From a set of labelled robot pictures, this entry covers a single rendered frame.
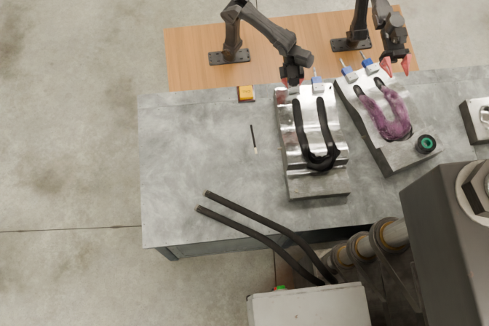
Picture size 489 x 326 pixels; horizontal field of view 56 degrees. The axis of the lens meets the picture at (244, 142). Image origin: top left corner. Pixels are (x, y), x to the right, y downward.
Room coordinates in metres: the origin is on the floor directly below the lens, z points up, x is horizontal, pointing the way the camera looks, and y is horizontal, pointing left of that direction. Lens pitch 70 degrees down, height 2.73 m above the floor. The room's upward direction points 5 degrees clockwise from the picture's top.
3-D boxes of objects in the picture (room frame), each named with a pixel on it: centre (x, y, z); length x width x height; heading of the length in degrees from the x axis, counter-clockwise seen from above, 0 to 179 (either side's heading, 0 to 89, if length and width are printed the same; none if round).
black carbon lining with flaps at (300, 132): (0.74, -0.30, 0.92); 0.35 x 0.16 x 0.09; 11
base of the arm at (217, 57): (1.12, 0.11, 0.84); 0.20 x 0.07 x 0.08; 103
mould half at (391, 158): (0.87, -0.62, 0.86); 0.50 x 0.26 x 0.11; 29
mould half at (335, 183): (0.72, -0.29, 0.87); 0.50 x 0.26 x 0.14; 11
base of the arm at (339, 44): (1.26, -0.47, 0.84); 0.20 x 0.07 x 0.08; 103
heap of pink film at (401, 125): (0.87, -0.62, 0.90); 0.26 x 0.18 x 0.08; 29
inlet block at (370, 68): (1.13, -0.53, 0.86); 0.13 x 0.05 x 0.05; 29
